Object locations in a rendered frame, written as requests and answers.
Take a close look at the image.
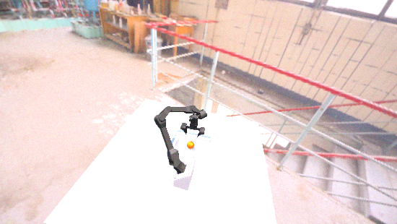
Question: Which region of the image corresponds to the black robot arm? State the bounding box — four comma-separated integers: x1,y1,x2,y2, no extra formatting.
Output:
153,105,207,174

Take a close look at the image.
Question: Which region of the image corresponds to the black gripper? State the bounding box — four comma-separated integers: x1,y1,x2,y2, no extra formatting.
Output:
180,122,205,138

